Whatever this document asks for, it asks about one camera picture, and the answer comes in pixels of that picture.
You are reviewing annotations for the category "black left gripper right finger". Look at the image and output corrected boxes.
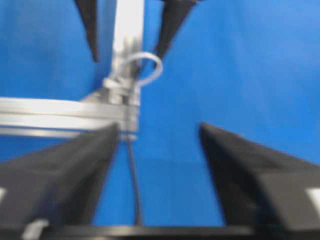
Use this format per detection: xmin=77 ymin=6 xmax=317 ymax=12
xmin=199 ymin=123 xmax=320 ymax=230

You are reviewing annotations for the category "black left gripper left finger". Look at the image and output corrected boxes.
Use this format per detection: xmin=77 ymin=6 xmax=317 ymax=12
xmin=0 ymin=123 xmax=120 ymax=240

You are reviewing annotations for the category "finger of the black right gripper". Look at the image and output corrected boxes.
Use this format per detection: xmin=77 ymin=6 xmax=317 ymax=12
xmin=74 ymin=0 xmax=99 ymax=62
xmin=154 ymin=0 xmax=200 ymax=60

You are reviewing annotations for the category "black USB wire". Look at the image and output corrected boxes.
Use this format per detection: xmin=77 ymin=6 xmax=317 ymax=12
xmin=123 ymin=58 xmax=148 ymax=227

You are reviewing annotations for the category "white string loop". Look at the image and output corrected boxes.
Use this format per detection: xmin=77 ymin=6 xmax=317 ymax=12
xmin=103 ymin=51 xmax=164 ymax=90

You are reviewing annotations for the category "aluminium extrusion frame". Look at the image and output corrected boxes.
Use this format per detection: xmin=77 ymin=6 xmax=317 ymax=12
xmin=0 ymin=0 xmax=145 ymax=138

